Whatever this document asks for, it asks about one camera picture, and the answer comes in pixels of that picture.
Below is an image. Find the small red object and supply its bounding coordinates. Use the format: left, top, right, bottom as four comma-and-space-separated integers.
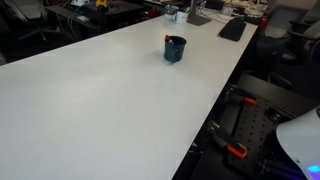
146, 8, 162, 20

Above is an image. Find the blue cable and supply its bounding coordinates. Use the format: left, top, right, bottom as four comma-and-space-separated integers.
67, 3, 84, 33

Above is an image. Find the black clamp orange handle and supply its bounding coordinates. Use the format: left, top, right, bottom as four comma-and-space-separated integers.
207, 120, 249, 160
226, 87, 260, 107

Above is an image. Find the grey office chair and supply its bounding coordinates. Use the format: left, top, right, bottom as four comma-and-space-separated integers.
0, 0, 51, 43

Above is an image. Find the red and white marker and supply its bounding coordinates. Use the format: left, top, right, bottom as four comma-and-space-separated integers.
164, 34, 175, 45

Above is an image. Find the grey monitor stand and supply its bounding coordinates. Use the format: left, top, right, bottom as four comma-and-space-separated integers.
186, 0, 212, 27

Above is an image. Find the yellow tool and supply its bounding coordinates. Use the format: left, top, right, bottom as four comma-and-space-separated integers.
95, 0, 110, 10

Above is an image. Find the black office chair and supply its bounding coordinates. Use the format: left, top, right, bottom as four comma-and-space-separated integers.
256, 6, 320, 88

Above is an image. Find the teal bowl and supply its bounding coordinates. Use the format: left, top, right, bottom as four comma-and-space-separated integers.
164, 5, 180, 21

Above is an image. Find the black desk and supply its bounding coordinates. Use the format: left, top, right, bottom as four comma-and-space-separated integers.
44, 0, 145, 34

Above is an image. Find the dark green speckled mug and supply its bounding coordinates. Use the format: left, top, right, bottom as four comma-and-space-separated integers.
163, 35, 188, 64

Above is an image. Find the red can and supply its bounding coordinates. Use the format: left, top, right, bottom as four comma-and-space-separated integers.
259, 17, 270, 28

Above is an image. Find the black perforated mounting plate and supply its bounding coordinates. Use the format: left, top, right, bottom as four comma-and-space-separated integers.
227, 96, 295, 180

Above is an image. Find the black keyboard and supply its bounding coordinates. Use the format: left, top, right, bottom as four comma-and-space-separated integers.
218, 16, 248, 43

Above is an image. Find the white mug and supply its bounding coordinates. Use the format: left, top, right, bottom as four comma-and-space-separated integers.
172, 10, 190, 25

